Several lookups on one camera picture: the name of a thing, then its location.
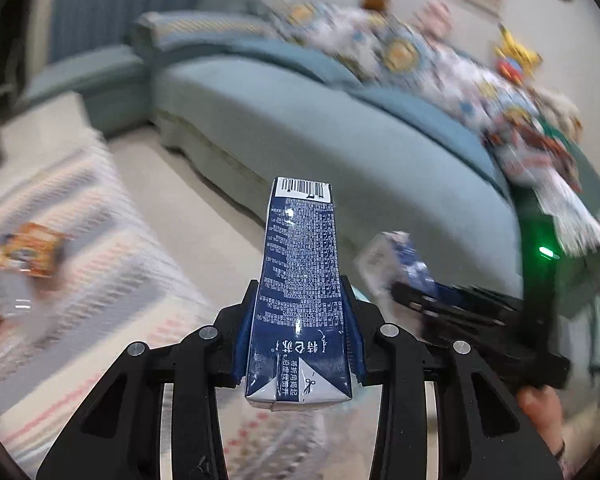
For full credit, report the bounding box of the blue milk carton large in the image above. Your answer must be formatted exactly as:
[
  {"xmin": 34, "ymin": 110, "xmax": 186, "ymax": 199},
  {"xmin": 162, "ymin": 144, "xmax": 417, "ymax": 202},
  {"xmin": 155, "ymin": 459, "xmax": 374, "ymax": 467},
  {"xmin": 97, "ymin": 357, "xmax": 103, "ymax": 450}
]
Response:
[{"xmin": 354, "ymin": 231, "xmax": 438, "ymax": 298}]

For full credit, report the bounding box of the blue milk carton small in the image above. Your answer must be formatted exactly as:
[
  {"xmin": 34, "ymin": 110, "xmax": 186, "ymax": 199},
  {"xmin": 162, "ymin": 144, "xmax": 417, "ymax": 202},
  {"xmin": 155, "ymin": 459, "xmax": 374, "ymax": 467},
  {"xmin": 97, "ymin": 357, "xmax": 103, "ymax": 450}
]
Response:
[{"xmin": 245, "ymin": 177, "xmax": 352, "ymax": 410}]

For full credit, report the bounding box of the orange panda snack bag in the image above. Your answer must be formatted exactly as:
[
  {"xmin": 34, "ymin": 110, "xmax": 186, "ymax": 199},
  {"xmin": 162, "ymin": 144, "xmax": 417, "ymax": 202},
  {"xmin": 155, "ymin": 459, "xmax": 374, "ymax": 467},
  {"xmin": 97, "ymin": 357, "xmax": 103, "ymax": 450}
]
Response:
[{"xmin": 0, "ymin": 222, "xmax": 68, "ymax": 278}]

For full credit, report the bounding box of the person's right hand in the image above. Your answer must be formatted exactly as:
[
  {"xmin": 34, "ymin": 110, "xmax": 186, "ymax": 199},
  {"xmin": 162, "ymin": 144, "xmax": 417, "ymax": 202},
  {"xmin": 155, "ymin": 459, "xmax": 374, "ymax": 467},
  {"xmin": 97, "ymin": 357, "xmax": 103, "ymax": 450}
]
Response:
[{"xmin": 516, "ymin": 386, "xmax": 569, "ymax": 478}]

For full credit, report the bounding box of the woven striped table cloth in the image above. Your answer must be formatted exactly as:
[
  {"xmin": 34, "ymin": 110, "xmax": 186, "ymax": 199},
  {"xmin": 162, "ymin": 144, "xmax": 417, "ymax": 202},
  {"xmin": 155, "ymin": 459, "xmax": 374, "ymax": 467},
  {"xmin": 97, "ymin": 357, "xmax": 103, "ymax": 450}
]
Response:
[{"xmin": 0, "ymin": 134, "xmax": 332, "ymax": 480}]

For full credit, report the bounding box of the white sheep plush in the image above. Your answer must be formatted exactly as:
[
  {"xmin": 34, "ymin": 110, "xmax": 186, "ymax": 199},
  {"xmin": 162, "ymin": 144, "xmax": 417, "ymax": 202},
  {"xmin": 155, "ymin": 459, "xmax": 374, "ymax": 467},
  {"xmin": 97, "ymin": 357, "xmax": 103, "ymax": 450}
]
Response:
[{"xmin": 528, "ymin": 86, "xmax": 583, "ymax": 142}]

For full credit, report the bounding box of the pikachu plush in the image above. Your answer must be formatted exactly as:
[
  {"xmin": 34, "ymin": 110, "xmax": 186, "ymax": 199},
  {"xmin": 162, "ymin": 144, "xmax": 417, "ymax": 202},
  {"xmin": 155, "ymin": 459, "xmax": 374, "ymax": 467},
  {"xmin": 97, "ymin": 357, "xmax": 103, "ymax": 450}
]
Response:
[{"xmin": 494, "ymin": 23, "xmax": 543, "ymax": 86}]

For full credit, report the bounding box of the floral cushion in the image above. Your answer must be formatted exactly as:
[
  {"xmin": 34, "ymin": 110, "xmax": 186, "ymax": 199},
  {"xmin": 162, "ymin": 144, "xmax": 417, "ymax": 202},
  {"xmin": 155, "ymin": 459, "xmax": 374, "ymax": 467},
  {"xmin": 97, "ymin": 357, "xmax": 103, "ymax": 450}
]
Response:
[{"xmin": 272, "ymin": 2, "xmax": 432, "ymax": 86}]

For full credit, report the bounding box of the pink pig plush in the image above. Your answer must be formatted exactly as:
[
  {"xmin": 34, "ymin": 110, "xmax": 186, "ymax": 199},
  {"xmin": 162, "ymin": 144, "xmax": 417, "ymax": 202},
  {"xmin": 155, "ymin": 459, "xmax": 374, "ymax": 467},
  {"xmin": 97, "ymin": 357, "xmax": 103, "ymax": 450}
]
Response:
[{"xmin": 415, "ymin": 0, "xmax": 453, "ymax": 40}]

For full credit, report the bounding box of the teal sofa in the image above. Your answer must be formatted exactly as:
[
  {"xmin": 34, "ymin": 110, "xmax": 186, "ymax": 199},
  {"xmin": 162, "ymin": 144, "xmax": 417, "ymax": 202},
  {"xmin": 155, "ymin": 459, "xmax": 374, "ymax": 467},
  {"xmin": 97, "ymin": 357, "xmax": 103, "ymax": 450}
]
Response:
[{"xmin": 19, "ymin": 0, "xmax": 600, "ymax": 321}]

